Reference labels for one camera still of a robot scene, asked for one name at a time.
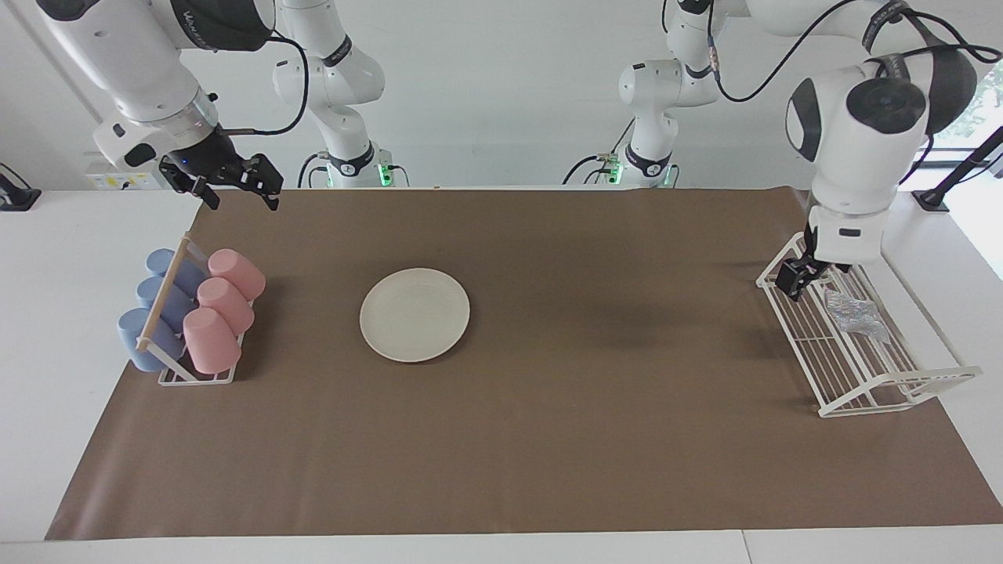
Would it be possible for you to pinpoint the black angled stand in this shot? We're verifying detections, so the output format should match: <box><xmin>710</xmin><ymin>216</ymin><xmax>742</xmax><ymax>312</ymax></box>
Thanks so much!
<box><xmin>911</xmin><ymin>125</ymin><xmax>1003</xmax><ymax>213</ymax></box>

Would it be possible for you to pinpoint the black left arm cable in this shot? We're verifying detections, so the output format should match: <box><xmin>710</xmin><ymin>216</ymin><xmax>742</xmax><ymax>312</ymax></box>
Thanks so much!
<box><xmin>705</xmin><ymin>0</ymin><xmax>1003</xmax><ymax>103</ymax></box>

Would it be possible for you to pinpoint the blue plastic cup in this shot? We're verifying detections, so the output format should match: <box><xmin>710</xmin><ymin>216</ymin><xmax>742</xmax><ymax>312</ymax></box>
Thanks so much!
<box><xmin>118</xmin><ymin>308</ymin><xmax>187</xmax><ymax>373</ymax></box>
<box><xmin>136</xmin><ymin>276</ymin><xmax>197</xmax><ymax>334</ymax></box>
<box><xmin>146</xmin><ymin>248</ymin><xmax>208</xmax><ymax>298</ymax></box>

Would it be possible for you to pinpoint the window with greenery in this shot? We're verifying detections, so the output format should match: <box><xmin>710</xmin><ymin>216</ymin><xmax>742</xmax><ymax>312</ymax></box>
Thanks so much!
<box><xmin>932</xmin><ymin>61</ymin><xmax>1003</xmax><ymax>169</ymax></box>

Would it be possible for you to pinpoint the pink plastic cup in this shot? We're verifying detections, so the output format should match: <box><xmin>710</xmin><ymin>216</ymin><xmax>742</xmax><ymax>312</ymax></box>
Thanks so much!
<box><xmin>197</xmin><ymin>277</ymin><xmax>255</xmax><ymax>336</ymax></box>
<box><xmin>208</xmin><ymin>248</ymin><xmax>266</xmax><ymax>302</ymax></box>
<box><xmin>183</xmin><ymin>307</ymin><xmax>242</xmax><ymax>375</ymax></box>

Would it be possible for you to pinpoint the white wire dish rack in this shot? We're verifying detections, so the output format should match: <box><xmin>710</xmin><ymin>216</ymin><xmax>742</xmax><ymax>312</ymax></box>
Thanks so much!
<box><xmin>756</xmin><ymin>227</ymin><xmax>983</xmax><ymax>418</ymax></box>

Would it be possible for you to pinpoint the black right base cable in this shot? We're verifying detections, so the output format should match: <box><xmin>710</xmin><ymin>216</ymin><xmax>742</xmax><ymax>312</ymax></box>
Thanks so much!
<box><xmin>298</xmin><ymin>153</ymin><xmax>330</xmax><ymax>189</ymax></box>

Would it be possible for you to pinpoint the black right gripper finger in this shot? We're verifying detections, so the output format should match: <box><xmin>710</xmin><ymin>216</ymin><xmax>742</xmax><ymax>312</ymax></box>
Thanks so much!
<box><xmin>239</xmin><ymin>154</ymin><xmax>283</xmax><ymax>211</ymax></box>
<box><xmin>168</xmin><ymin>179</ymin><xmax>220</xmax><ymax>211</ymax></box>

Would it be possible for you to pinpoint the black left base cable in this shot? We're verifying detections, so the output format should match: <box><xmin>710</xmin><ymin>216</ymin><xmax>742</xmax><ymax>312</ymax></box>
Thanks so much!
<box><xmin>563</xmin><ymin>121</ymin><xmax>635</xmax><ymax>186</ymax></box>

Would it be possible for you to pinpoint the black base cable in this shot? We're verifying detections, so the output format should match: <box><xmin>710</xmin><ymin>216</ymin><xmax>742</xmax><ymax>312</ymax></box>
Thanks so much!
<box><xmin>563</xmin><ymin>121</ymin><xmax>635</xmax><ymax>186</ymax></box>
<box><xmin>298</xmin><ymin>153</ymin><xmax>330</xmax><ymax>189</ymax></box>

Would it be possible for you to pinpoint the black table clamp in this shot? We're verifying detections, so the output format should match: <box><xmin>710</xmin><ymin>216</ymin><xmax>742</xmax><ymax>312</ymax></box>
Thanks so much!
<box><xmin>0</xmin><ymin>162</ymin><xmax>42</xmax><ymax>212</ymax></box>

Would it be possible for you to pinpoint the cup holder with wooden bar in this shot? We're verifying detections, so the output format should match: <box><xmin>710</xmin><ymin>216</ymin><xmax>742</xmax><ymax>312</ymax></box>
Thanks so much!
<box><xmin>135</xmin><ymin>232</ymin><xmax>255</xmax><ymax>386</ymax></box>

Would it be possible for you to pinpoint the cream round plate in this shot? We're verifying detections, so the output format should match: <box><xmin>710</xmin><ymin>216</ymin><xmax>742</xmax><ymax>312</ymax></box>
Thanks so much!
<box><xmin>359</xmin><ymin>268</ymin><xmax>471</xmax><ymax>364</ymax></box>

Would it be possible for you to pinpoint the white wall outlet box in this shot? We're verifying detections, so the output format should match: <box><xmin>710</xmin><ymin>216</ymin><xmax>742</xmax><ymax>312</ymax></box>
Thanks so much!
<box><xmin>85</xmin><ymin>151</ymin><xmax>167</xmax><ymax>191</ymax></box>

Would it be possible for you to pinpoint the brown table mat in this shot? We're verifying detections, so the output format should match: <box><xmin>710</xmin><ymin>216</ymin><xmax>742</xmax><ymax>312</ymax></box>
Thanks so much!
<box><xmin>45</xmin><ymin>188</ymin><xmax>1003</xmax><ymax>541</ymax></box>

